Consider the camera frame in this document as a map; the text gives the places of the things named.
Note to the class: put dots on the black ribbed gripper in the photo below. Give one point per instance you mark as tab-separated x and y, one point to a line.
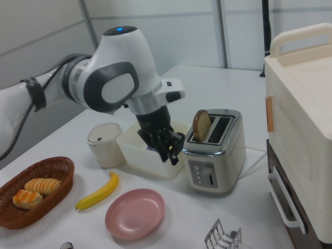
155	127

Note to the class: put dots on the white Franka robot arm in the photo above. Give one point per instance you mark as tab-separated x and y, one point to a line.
116	64

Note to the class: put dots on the chrome and cream toaster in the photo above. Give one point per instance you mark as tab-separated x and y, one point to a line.
228	166

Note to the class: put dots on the purple cube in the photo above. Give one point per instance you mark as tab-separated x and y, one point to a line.
150	149

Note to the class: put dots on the cream plastic box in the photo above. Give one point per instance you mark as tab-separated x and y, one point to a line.
140	158

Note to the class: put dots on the toast bread slice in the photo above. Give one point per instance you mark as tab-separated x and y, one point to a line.
202	125

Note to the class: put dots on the cream lidded bin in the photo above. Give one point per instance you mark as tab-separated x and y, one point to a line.
103	147

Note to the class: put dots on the pink plastic plate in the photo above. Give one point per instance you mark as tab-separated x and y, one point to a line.
135	214

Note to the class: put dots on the yellow banana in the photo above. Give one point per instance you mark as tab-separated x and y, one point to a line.
101	193

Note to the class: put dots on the metal toast rack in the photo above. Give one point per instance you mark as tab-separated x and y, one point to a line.
220	237

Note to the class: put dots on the long striped bread roll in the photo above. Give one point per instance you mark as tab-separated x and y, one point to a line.
44	185

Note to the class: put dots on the cream and brown oven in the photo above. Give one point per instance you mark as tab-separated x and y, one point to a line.
298	116

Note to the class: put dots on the panda toy figure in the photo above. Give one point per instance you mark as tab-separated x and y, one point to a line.
67	246

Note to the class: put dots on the brown wicker basket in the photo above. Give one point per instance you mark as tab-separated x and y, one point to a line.
39	215

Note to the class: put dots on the short orange glazed bread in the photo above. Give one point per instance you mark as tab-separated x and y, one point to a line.
27	199

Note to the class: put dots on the black camera stand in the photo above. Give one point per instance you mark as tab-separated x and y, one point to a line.
266	31

